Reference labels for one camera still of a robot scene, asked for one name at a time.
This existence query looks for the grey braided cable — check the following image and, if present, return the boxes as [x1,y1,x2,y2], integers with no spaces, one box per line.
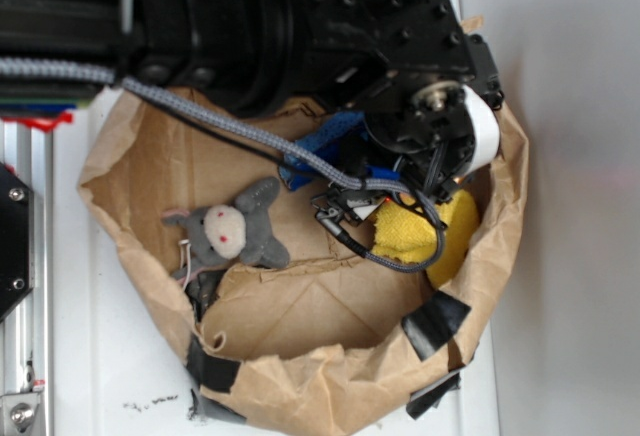
[0,55,447,274]

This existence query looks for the black tape strip bottom left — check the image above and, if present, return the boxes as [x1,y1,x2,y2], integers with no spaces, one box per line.
[186,335,246,425]

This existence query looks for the blue sponge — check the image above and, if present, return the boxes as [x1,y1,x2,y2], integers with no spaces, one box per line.
[279,111,400,191]

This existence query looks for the brown paper bag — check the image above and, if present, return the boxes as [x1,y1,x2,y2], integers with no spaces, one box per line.
[78,93,529,435]

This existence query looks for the yellow towel cloth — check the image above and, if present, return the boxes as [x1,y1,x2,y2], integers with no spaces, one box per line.
[372,190,480,288]

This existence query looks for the black tape strip bottom right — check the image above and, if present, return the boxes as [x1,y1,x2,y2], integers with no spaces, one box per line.
[405,370,460,420]

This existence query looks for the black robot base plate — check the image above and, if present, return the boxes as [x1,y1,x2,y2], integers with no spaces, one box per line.
[0,163,34,322]

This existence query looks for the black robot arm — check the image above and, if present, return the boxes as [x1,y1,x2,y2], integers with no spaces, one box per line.
[1,0,504,200]

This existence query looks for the grey plush donkey toy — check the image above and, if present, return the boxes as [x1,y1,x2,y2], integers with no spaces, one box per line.
[161,177,290,284]

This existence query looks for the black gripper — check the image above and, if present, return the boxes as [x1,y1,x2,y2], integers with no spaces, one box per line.
[365,69,500,203]

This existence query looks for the white camera housing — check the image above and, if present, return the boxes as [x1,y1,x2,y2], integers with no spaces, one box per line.
[459,85,500,176]

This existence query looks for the aluminium frame rail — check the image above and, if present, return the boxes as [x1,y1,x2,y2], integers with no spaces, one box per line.
[1,122,53,435]

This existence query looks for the black tape strip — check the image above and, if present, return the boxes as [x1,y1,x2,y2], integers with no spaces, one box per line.
[186,335,246,425]
[405,370,460,420]
[401,291,471,361]

